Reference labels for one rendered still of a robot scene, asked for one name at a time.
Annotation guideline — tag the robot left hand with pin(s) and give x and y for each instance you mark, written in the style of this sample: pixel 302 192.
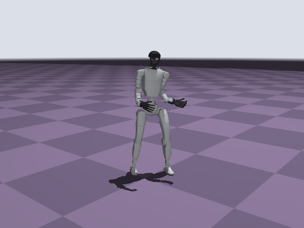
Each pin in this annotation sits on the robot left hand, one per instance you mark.
pixel 178 103

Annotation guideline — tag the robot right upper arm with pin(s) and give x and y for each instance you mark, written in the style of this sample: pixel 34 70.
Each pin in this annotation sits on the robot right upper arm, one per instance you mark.
pixel 138 82

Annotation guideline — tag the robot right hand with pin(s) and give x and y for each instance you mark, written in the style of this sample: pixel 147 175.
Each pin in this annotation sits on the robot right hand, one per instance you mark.
pixel 146 106

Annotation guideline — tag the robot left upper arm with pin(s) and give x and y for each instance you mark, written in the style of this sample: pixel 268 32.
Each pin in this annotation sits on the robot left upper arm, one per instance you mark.
pixel 165 78

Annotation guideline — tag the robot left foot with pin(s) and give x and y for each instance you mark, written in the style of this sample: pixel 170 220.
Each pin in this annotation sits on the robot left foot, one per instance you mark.
pixel 168 170

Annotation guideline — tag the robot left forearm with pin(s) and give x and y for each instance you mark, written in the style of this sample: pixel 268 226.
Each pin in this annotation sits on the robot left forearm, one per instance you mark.
pixel 165 98

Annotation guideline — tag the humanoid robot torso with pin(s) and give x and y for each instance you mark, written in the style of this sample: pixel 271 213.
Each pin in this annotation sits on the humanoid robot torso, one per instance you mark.
pixel 152 86

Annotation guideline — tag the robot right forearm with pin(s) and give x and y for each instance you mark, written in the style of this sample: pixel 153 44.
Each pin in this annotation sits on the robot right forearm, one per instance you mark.
pixel 137 97

